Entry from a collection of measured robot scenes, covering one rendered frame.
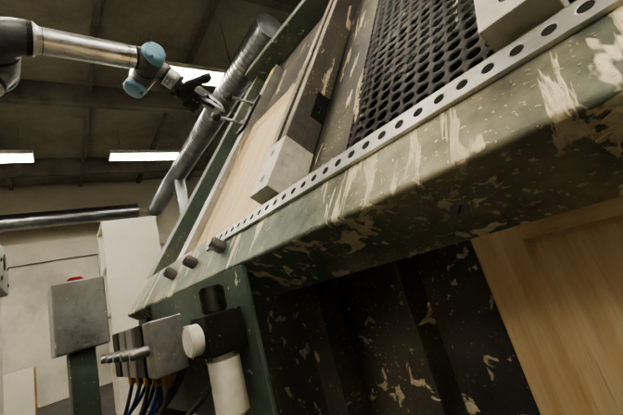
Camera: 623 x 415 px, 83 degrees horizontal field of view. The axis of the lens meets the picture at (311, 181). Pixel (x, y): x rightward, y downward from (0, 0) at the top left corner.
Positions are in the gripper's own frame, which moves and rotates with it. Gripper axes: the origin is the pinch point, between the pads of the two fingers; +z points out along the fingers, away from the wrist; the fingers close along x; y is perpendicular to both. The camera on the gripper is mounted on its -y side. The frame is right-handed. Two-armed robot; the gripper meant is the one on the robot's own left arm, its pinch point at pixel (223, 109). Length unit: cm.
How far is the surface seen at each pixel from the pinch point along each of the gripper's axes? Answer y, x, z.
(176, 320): -9, 98, 6
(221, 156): 13.5, 9.8, 9.4
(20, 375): 460, -72, 3
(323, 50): -51, 46, 6
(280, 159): -38, 81, 6
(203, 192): 20.4, 27.4, 9.8
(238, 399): -18, 112, 15
